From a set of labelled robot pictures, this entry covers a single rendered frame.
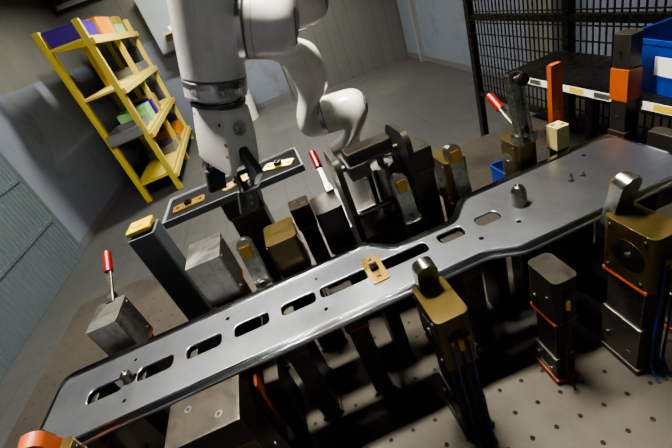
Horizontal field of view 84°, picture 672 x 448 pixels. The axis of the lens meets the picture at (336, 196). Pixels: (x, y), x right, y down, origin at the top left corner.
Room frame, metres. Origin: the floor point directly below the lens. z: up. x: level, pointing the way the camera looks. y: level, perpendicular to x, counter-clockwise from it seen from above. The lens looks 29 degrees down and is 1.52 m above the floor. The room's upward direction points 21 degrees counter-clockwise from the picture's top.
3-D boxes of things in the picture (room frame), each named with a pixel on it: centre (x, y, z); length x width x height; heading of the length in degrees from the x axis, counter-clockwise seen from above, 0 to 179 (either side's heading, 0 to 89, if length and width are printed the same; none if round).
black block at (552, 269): (0.42, -0.30, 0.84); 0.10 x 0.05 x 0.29; 5
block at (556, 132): (0.76, -0.55, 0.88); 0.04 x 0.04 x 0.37; 5
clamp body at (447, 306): (0.40, -0.10, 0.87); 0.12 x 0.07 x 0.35; 5
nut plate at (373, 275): (0.59, -0.02, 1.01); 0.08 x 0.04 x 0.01; 5
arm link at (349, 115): (1.17, -0.11, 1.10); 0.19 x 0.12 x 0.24; 77
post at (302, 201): (0.79, 0.09, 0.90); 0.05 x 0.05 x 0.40; 5
